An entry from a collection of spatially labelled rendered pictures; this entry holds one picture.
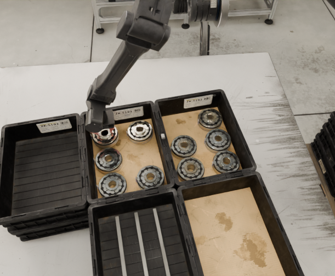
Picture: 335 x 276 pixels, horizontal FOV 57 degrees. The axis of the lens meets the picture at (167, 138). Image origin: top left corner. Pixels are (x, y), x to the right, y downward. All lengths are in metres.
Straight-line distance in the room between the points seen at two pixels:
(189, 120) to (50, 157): 0.59
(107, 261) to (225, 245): 0.39
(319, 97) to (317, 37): 0.78
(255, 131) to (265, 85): 0.31
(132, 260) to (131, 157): 0.39
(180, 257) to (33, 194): 0.58
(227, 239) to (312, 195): 0.47
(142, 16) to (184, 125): 0.70
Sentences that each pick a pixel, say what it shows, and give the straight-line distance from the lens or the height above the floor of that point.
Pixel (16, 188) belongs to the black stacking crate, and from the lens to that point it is 1.31.
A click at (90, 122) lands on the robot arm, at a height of 1.09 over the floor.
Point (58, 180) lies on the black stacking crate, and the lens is 1.26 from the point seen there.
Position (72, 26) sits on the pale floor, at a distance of 3.36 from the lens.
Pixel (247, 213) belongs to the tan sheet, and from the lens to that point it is 1.17.
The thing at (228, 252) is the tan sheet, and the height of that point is 0.83.
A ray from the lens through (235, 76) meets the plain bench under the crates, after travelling 1.74.
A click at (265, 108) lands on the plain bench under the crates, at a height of 0.70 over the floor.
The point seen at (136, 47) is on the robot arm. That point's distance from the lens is 0.77.
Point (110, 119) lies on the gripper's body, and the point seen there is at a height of 0.98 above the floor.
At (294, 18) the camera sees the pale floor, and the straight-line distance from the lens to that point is 3.55.
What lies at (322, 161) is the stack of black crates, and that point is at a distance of 2.18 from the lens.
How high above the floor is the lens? 1.90
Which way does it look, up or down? 56 degrees down
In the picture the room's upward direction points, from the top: straight up
